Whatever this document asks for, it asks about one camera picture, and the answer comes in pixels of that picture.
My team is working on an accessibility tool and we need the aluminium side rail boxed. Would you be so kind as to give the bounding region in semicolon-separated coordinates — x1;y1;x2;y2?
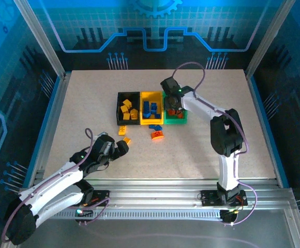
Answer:
245;69;288;187
28;72;72;187

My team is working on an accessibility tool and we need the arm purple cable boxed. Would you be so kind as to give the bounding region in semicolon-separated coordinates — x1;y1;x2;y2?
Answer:
171;61;258;227
1;128;112;243

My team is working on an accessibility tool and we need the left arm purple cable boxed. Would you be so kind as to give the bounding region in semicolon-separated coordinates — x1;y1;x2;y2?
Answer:
1;128;112;243

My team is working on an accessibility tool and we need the aluminium corner post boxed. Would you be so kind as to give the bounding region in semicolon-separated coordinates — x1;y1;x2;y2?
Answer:
245;0;295;78
12;0;68;78

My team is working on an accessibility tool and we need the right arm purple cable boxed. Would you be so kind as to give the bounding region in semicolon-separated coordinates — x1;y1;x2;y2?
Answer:
171;61;258;227

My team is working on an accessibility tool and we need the aluminium front frame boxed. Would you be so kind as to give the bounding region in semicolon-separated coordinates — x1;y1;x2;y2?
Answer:
0;178;300;248

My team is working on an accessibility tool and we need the slotted grey cable duct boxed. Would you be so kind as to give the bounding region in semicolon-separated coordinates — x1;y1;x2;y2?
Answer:
54;209;223;220

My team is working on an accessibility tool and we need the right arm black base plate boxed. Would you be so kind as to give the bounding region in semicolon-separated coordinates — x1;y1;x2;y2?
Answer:
200;190;248;207

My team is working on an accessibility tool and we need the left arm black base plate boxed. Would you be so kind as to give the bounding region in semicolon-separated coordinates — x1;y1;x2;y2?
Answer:
87;190;111;207

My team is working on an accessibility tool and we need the yellow plastic bin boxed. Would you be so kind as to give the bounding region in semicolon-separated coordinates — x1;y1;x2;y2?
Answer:
139;90;166;127

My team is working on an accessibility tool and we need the green plastic bin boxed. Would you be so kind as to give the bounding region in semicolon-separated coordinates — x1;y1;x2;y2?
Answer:
162;91;188;125

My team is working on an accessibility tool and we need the black plastic bin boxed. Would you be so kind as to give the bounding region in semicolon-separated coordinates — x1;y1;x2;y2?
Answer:
116;91;142;127

